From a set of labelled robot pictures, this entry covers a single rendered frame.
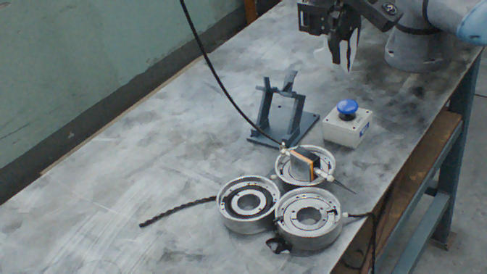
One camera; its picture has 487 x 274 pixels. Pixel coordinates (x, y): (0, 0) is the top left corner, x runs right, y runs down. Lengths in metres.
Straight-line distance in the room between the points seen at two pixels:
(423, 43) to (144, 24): 1.82
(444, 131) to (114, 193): 0.88
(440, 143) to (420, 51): 0.31
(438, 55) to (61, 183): 0.84
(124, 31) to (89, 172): 1.68
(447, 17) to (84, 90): 1.87
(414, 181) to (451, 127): 0.24
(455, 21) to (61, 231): 0.82
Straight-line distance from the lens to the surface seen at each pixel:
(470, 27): 1.03
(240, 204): 0.86
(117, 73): 2.67
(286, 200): 0.83
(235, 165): 0.95
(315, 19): 0.86
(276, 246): 0.80
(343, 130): 0.95
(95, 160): 1.07
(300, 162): 0.85
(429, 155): 1.36
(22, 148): 2.46
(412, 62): 1.19
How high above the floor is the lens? 1.42
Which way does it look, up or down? 37 degrees down
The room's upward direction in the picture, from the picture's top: 9 degrees counter-clockwise
